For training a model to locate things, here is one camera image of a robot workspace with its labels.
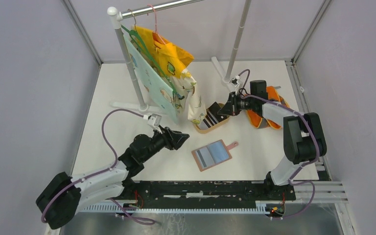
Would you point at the yellow garment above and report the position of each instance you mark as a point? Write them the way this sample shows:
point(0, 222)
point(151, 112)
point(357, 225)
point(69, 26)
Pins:
point(172, 59)

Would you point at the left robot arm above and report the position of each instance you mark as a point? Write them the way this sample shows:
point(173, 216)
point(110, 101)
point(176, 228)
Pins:
point(66, 195)

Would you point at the black credit card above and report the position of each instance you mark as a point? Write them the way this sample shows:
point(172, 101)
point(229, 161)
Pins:
point(213, 116)

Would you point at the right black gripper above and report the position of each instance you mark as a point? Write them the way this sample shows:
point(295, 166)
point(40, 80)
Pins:
point(231, 107)

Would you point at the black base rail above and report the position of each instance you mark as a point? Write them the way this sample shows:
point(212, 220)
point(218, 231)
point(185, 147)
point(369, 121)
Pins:
point(204, 194)

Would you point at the yellow oval tray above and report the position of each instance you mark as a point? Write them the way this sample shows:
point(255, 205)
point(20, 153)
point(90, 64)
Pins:
point(204, 126)

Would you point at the white metal clothes rack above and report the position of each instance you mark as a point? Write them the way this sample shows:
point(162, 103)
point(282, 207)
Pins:
point(117, 17)

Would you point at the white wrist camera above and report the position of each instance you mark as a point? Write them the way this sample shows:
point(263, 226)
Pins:
point(235, 81)
point(154, 120)

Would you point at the white perforated cable tray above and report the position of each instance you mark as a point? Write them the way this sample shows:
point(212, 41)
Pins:
point(111, 207)

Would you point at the light green printed garment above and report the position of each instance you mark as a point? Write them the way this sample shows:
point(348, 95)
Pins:
point(160, 92)

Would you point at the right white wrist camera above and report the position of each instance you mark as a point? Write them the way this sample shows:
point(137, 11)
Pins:
point(235, 81)

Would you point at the orange patterned cloth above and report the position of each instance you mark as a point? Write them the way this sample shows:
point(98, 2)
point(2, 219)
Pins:
point(272, 115)

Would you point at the pink clothes hanger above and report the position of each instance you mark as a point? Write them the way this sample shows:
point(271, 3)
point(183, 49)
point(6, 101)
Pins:
point(156, 25)

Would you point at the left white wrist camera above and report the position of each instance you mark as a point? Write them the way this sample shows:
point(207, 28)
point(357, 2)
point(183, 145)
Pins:
point(154, 120)

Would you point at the green clothes hanger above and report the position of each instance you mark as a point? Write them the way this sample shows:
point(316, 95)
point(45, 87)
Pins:
point(145, 55)

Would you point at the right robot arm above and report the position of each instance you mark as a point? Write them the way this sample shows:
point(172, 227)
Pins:
point(303, 136)

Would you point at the cream printed garment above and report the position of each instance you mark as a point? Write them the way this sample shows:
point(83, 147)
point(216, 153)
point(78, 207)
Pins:
point(189, 96)

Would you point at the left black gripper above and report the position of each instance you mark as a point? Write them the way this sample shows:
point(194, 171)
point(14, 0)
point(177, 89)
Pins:
point(173, 139)

